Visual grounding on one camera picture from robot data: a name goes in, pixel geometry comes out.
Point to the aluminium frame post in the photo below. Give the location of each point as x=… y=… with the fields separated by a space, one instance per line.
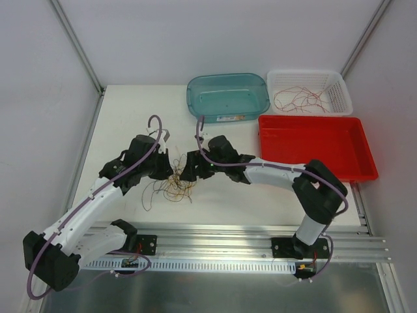
x=76 y=44
x=364 y=38

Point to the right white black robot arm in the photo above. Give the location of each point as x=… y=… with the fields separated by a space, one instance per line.
x=318 y=190

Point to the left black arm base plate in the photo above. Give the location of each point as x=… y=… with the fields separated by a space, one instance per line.
x=145 y=244

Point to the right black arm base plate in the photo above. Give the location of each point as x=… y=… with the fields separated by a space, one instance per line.
x=291 y=247

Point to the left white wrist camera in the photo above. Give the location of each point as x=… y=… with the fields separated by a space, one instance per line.
x=162 y=135

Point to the teal transparent plastic bin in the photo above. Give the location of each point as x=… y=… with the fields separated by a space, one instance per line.
x=223 y=98

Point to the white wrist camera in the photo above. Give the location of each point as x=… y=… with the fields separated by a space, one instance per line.
x=203 y=136
x=162 y=135

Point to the red plastic tray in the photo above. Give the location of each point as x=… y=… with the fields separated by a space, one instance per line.
x=339 y=142

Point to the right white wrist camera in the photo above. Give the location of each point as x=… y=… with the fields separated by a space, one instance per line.
x=203 y=136

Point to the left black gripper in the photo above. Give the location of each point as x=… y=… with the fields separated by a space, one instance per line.
x=159 y=162

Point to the left aluminium frame post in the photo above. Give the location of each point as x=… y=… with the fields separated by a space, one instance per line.
x=76 y=44

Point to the white perforated plastic basket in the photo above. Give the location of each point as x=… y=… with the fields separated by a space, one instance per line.
x=308 y=93

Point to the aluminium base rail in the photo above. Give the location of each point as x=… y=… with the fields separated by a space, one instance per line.
x=351 y=244

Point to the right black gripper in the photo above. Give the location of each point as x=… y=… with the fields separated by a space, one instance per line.
x=198 y=165

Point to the right aluminium frame post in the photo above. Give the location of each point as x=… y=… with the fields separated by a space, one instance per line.
x=364 y=38

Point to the white slotted cable duct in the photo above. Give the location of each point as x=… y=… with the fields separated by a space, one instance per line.
x=108 y=263

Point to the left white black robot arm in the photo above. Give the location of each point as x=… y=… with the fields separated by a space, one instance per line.
x=58 y=253

